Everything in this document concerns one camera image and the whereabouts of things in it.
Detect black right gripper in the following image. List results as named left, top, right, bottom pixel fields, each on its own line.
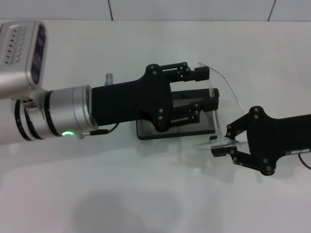
left=210, top=106, right=311, bottom=176

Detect thin left gripper cable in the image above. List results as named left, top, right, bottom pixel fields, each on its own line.
left=81, top=122, right=121, bottom=139

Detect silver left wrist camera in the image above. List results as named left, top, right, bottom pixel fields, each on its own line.
left=0, top=20, right=49, bottom=100

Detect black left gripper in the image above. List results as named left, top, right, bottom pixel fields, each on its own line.
left=91, top=64, right=173, bottom=133

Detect clear white glasses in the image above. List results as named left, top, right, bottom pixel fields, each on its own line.
left=193, top=61, right=246, bottom=149

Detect black glasses case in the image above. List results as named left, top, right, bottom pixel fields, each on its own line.
left=136, top=88, right=221, bottom=141

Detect left gripper connector plug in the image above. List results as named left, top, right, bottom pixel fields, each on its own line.
left=104, top=72, right=115, bottom=86

